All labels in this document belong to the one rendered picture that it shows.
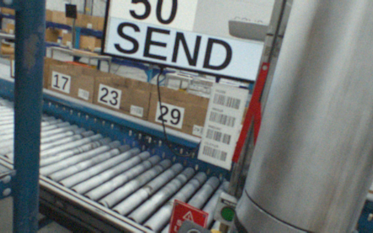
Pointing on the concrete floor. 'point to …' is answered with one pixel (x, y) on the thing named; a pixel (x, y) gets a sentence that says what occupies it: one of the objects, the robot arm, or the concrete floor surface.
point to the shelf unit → (21, 120)
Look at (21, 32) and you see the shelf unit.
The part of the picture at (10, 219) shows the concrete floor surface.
